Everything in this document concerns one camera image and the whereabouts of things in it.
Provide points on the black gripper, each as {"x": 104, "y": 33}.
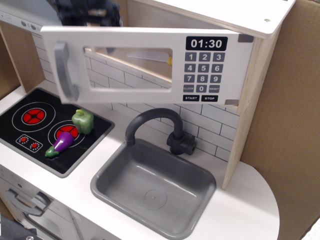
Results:
{"x": 104, "y": 13}

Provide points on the white toy microwave door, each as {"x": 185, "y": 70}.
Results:
{"x": 90, "y": 64}

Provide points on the wooden toy microwave cabinet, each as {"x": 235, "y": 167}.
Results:
{"x": 223, "y": 129}

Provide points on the grey toy range hood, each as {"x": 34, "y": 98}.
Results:
{"x": 29, "y": 15}

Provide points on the green toy bell pepper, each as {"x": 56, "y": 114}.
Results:
{"x": 83, "y": 120}

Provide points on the black toy stovetop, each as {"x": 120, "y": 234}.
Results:
{"x": 34, "y": 123}

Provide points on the purple toy eggplant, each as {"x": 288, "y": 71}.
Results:
{"x": 64, "y": 141}

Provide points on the grey toy sink basin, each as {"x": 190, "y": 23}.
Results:
{"x": 158, "y": 189}

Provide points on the grey toy oven door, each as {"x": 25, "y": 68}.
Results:
{"x": 35, "y": 209}

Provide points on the brown cardboard panel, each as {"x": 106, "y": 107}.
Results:
{"x": 283, "y": 143}

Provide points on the yellow handled toy knife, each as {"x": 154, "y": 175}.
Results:
{"x": 157, "y": 56}

